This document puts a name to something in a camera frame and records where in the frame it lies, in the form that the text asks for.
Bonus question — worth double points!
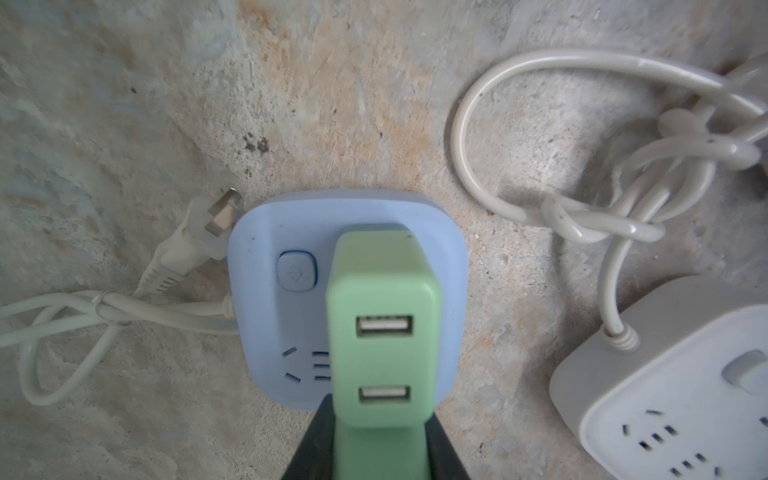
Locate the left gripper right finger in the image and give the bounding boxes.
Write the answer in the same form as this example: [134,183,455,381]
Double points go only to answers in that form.
[425,414,470,480]

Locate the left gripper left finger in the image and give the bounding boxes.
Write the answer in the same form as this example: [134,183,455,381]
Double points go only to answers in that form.
[281,394,335,480]

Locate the green plug adapter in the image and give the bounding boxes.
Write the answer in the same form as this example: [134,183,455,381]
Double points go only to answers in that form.
[332,420,431,479]
[325,224,444,430]

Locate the blue square power socket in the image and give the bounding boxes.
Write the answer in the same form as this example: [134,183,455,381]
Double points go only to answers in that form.
[227,189,469,411]

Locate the white square power socket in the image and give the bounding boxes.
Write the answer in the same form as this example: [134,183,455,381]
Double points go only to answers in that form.
[549,276,767,479]

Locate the blue socket white cable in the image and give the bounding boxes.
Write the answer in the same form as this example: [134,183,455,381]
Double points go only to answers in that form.
[0,187,244,408]

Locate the white socket knotted cable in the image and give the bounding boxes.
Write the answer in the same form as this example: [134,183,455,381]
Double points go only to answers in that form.
[449,47,768,354]

